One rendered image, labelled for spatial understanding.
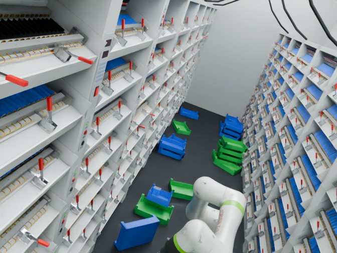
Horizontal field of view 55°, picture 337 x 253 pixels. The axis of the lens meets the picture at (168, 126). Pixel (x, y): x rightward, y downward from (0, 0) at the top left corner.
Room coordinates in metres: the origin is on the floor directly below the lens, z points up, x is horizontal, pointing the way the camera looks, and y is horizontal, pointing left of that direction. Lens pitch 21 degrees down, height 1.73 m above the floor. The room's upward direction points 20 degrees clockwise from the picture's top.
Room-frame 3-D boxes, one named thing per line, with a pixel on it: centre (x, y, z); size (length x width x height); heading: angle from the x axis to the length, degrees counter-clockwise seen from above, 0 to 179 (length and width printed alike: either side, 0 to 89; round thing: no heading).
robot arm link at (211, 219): (1.73, -0.49, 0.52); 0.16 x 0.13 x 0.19; 78
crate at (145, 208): (2.36, -0.12, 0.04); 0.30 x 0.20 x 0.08; 86
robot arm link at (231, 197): (1.45, -0.44, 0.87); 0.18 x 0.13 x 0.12; 168
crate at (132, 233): (1.95, -0.04, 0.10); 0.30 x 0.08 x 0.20; 135
